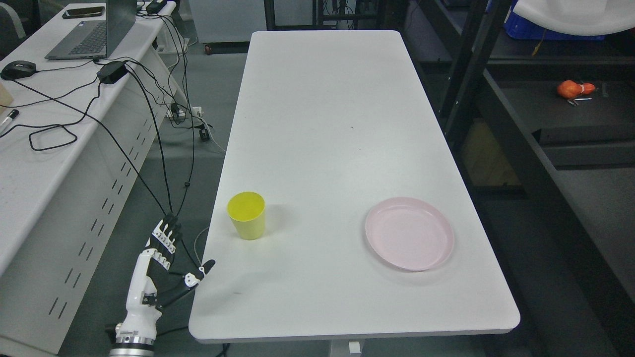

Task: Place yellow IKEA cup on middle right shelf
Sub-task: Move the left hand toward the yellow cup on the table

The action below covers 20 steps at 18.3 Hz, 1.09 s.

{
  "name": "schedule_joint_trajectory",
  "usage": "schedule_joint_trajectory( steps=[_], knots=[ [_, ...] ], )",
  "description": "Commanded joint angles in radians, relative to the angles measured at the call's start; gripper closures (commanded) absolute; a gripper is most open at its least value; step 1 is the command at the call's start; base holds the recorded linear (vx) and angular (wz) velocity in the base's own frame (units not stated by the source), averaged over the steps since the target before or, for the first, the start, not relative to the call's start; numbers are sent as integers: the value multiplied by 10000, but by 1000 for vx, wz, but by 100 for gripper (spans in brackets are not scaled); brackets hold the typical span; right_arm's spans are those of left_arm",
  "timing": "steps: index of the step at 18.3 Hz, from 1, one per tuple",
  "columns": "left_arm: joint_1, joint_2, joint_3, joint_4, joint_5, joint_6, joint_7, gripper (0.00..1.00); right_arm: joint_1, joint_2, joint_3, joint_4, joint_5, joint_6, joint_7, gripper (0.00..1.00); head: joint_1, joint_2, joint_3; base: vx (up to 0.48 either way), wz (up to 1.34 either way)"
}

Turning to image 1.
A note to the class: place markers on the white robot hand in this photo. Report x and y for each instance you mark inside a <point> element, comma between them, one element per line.
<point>140,322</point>

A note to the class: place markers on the yellow plastic cup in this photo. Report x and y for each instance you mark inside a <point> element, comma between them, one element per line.
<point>247,212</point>

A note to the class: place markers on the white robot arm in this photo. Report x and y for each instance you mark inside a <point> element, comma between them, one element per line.
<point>141,347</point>

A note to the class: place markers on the black metal shelf rack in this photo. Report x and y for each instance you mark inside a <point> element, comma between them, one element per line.
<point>553,179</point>

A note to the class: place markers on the orange toy on shelf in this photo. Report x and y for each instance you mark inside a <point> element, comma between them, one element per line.
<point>569,89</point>

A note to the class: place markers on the white power strip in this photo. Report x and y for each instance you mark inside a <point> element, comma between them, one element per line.
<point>177,114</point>

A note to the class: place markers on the white side desk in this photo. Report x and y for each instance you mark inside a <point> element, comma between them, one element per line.
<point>67,167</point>

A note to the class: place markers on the black power adapter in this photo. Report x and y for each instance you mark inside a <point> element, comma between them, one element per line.
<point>111,72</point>

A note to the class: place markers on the white work table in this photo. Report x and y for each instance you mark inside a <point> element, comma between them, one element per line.
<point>329,123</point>

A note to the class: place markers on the black marker pen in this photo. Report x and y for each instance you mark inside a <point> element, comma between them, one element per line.
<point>8,119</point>

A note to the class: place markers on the pink plastic plate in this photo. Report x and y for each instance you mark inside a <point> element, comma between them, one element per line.
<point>409,234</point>

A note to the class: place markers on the grey laptop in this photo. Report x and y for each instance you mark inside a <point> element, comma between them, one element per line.
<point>97,39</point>

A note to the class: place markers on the black computer mouse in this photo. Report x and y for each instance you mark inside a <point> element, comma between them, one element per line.
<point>18,69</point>

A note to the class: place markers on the black smartphone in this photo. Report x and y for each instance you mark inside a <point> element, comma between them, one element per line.
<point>83,12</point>

